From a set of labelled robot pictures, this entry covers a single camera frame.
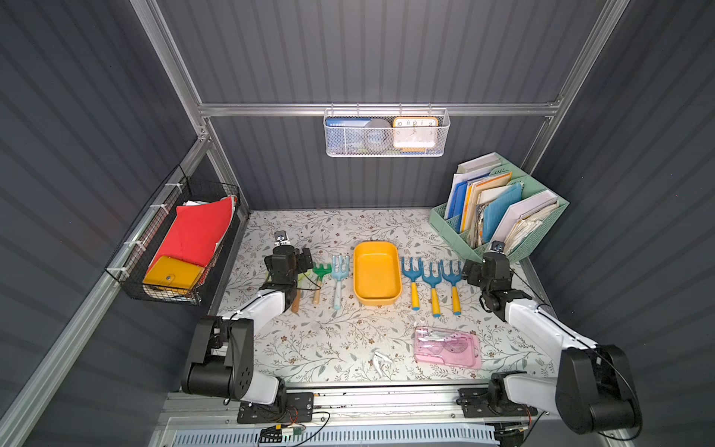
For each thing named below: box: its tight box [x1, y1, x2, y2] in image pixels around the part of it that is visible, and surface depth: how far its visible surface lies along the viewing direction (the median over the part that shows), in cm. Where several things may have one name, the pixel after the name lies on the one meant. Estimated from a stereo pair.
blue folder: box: [447, 180, 469, 220], surface depth 103 cm
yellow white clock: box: [392, 116, 440, 153], surface depth 90 cm
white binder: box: [490, 189, 559, 244], surface depth 88 cm
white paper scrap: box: [372, 352, 393, 377], surface depth 82 cm
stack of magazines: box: [470, 184, 513, 249], surface depth 95 cm
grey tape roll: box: [364, 118, 394, 154], surface depth 90 cm
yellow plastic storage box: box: [352, 240, 404, 307], surface depth 102 cm
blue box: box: [325, 117, 372, 154], surface depth 89 cm
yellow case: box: [142, 256, 205, 290], surface depth 66 cm
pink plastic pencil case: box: [413, 325, 483, 370], surface depth 85 cm
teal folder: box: [483, 182, 523, 244], surface depth 93 cm
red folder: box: [146, 196, 233, 273], surface depth 75 cm
